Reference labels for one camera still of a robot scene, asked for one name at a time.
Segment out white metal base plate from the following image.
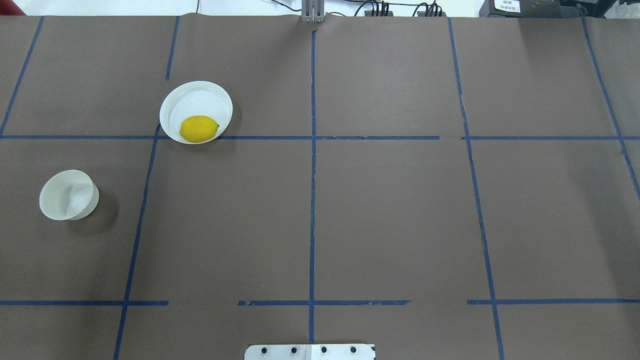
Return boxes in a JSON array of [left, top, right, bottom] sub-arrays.
[[244, 343, 377, 360]]

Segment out yellow lemon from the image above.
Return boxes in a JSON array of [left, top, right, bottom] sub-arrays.
[[179, 115, 220, 144]]

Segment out black electronics box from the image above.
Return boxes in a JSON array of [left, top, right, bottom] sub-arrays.
[[478, 0, 582, 19]]

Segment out grey aluminium frame post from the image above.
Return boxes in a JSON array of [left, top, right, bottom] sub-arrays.
[[301, 0, 326, 23]]

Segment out white bowl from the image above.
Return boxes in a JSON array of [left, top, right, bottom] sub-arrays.
[[39, 170, 99, 221]]

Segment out brown paper table cover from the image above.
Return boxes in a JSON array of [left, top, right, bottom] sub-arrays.
[[1, 14, 639, 360]]

